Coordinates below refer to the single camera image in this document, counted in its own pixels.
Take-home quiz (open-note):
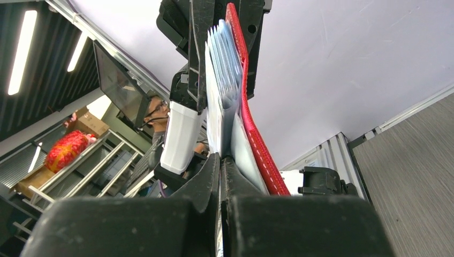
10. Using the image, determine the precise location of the red leather card holder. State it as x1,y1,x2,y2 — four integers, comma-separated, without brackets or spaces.
205,3,290,195

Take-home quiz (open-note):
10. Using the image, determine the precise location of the dark monitor screen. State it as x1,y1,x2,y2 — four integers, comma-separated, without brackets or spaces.
93,41,150,129

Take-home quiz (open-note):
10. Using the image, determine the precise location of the person with glasses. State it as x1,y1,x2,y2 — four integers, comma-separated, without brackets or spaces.
144,95,206,175

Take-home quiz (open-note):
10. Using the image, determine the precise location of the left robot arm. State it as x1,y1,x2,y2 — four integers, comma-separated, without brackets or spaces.
156,1,289,195

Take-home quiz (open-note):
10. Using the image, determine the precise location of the metal shelf rack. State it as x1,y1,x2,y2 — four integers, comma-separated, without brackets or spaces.
1,126,144,242

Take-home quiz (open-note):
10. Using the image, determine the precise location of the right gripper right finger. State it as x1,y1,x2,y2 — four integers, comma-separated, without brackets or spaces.
220,157,395,256

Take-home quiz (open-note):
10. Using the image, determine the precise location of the aluminium frame rail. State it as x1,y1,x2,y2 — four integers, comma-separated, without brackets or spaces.
280,132,371,202

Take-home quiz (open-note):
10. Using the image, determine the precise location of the cardboard box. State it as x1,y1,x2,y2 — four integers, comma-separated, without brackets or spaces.
12,107,109,199

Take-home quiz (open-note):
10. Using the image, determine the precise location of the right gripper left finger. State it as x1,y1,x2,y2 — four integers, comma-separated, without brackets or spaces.
21,154,220,256

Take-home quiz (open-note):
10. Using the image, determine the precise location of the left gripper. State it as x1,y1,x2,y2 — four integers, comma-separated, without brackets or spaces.
156,0,273,112

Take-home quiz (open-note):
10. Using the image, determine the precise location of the red patterned bag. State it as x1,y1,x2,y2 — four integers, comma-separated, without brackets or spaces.
44,130,97,173

